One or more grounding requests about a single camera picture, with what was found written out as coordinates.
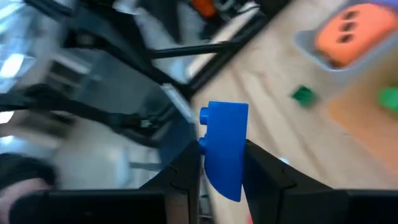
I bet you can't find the grey plastic bin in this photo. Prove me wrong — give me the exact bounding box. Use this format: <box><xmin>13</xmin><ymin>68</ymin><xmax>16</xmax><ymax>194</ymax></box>
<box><xmin>294</xmin><ymin>0</ymin><xmax>398</xmax><ymax>83</ymax></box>

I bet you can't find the small dark green brick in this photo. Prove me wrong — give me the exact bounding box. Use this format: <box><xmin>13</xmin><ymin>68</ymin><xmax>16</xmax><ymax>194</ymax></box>
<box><xmin>290</xmin><ymin>85</ymin><xmax>319</xmax><ymax>109</ymax></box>

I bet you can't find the long dark green brick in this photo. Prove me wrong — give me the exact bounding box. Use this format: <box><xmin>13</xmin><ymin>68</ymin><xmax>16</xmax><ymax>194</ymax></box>
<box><xmin>377</xmin><ymin>86</ymin><xmax>398</xmax><ymax>113</ymax></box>

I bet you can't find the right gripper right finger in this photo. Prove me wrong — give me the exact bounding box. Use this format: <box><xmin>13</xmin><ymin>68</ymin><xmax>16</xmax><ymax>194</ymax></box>
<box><xmin>242</xmin><ymin>139</ymin><xmax>398</xmax><ymax>224</ymax></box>

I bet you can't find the blue toy brick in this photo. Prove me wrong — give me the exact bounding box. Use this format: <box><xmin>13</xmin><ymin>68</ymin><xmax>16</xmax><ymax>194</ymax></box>
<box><xmin>198</xmin><ymin>101</ymin><xmax>249</xmax><ymax>203</ymax></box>

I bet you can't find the orange foam die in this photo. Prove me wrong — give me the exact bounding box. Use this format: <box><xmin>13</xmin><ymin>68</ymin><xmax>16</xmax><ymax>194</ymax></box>
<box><xmin>313</xmin><ymin>2</ymin><xmax>398</xmax><ymax>69</ymax></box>

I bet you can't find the black aluminium table frame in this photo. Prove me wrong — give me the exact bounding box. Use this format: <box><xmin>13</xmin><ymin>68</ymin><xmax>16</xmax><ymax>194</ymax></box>
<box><xmin>0</xmin><ymin>12</ymin><xmax>271</xmax><ymax>149</ymax></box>

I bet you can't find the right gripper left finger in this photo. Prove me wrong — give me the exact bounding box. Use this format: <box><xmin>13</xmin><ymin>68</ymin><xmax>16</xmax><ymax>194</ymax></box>
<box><xmin>9</xmin><ymin>139</ymin><xmax>201</xmax><ymax>224</ymax></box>

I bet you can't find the person's hand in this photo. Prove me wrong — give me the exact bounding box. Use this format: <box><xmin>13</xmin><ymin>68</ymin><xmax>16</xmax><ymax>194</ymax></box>
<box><xmin>0</xmin><ymin>179</ymin><xmax>52</xmax><ymax>218</ymax></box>

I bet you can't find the person's forearm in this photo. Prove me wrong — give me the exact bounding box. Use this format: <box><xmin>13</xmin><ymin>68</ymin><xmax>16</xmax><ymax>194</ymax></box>
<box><xmin>0</xmin><ymin>152</ymin><xmax>57</xmax><ymax>189</ymax></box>

